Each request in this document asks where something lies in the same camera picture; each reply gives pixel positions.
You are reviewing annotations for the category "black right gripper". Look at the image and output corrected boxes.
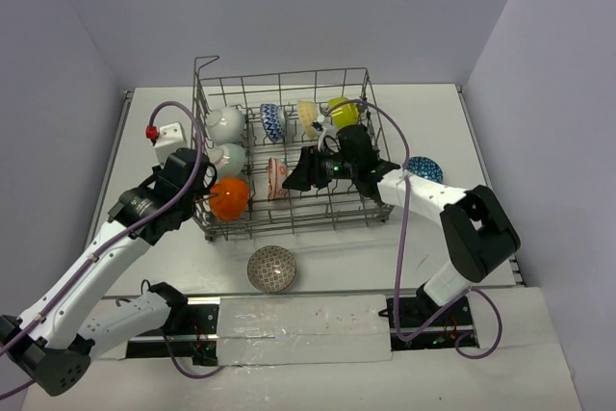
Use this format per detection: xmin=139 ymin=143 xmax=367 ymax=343
xmin=282 ymin=144 xmax=358 ymax=192

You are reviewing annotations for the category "grey wire dish rack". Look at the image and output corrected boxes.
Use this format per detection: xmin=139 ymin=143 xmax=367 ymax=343
xmin=192 ymin=56 xmax=393 ymax=241

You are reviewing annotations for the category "teal patterned bowl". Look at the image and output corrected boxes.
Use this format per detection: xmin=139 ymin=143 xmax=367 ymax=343
xmin=208 ymin=143 xmax=245 ymax=179

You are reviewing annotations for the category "orange geometric patterned bowl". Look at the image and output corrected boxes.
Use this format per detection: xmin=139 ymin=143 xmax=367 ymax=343
xmin=209 ymin=178 xmax=249 ymax=222

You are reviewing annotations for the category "blue zigzag patterned bowl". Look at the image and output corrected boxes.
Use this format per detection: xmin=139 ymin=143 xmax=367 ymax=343
xmin=260 ymin=103 xmax=286 ymax=143

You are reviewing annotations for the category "white bowl yellow flower pattern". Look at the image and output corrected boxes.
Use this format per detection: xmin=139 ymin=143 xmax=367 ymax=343
xmin=296 ymin=100 xmax=319 ymax=140

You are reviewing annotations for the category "plain white bowl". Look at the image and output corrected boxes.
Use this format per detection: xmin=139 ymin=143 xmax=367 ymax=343
xmin=205 ymin=107 xmax=244 ymax=144

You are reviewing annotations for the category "grey brown patterned bowl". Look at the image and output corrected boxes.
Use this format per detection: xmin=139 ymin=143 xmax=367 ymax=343
xmin=247 ymin=245 xmax=297 ymax=294

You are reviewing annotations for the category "blue triangle patterned bowl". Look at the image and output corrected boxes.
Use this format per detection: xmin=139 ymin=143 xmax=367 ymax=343
xmin=405 ymin=156 xmax=444 ymax=184

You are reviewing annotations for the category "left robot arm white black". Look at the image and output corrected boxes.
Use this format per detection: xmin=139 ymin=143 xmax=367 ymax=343
xmin=1 ymin=148 xmax=215 ymax=397

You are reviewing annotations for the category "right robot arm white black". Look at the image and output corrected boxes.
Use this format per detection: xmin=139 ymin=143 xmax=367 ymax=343
xmin=283 ymin=125 xmax=521 ymax=325

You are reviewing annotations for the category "white taped cover panel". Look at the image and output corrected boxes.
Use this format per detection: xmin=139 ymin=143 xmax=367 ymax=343
xmin=217 ymin=295 xmax=392 ymax=366

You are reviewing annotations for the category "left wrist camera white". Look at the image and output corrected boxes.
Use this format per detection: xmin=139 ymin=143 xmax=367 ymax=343
xmin=145 ymin=121 xmax=188 ymax=167

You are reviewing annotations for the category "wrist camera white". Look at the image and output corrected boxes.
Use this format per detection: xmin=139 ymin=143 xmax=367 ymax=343
xmin=145 ymin=121 xmax=188 ymax=167
xmin=311 ymin=115 xmax=337 ymax=150

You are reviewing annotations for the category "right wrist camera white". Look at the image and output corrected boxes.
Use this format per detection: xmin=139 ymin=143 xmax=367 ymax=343
xmin=311 ymin=115 xmax=337 ymax=150

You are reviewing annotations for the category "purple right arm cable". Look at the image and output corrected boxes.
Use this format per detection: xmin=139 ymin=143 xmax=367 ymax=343
xmin=315 ymin=98 xmax=505 ymax=360

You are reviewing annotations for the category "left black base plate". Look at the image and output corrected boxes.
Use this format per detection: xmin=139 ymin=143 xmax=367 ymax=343
xmin=125 ymin=298 xmax=220 ymax=367

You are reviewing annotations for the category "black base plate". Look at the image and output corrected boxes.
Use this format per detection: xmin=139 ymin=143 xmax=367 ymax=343
xmin=379 ymin=293 xmax=481 ymax=350
xmin=125 ymin=298 xmax=220 ymax=367

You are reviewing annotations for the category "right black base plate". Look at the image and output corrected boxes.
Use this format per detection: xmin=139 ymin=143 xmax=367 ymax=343
xmin=379 ymin=293 xmax=481 ymax=350

